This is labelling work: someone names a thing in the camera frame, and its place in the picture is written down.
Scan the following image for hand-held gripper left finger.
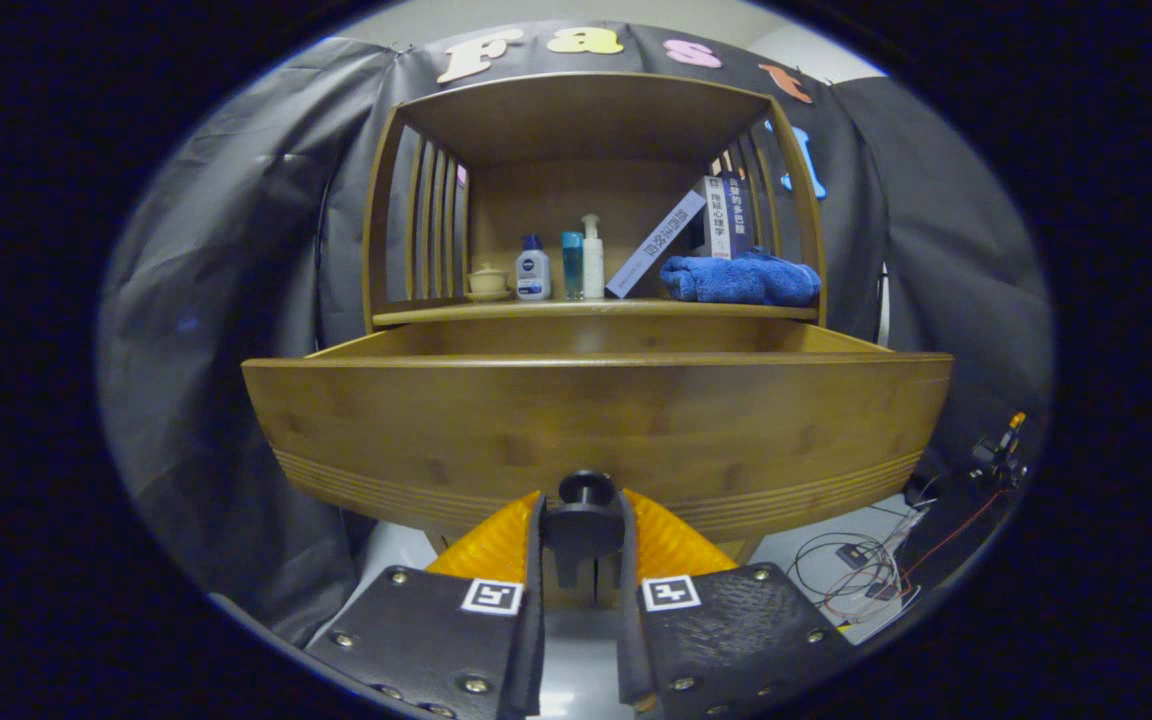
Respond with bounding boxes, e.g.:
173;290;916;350
306;489;547;720

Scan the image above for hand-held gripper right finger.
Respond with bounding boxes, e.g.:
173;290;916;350
618;488;857;716

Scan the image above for black drawer knob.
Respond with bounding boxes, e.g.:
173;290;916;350
543;470;629;561

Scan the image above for wooden drawer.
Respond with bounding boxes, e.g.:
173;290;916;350
241;318;955;546

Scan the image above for wooden countertop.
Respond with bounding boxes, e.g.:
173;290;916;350
373;298;819;327

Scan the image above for wooden cabinet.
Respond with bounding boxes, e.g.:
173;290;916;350
361;72;829;611

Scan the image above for cream lidded teacup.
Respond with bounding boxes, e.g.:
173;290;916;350
465;263;513;302

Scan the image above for white lotion bottle blue cap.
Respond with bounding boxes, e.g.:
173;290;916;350
516;235;552;302

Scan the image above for blue towel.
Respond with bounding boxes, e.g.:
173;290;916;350
659;249;822;307

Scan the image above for white pump bottle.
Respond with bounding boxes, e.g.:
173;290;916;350
582;213;605;300

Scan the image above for pale blue leaning book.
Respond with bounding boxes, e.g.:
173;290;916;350
605;190;708;299

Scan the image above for dark blue book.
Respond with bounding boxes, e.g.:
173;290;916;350
726;175;757;257

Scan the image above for thin floor cables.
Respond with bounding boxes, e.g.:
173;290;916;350
796;490;1007;623

